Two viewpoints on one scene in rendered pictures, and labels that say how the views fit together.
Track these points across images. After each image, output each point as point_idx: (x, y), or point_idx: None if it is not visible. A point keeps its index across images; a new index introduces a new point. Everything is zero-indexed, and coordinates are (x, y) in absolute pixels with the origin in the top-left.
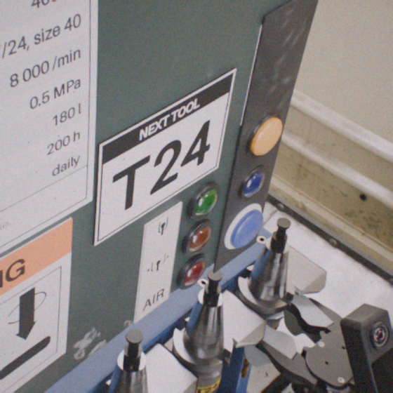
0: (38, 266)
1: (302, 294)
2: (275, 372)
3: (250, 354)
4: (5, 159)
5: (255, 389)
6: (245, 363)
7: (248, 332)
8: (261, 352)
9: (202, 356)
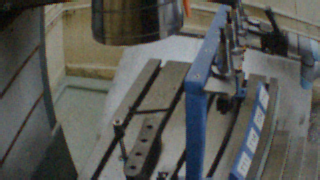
0: None
1: (248, 16)
2: (241, 79)
3: (246, 39)
4: None
5: (239, 86)
6: (243, 53)
7: (245, 25)
8: (249, 36)
9: (240, 30)
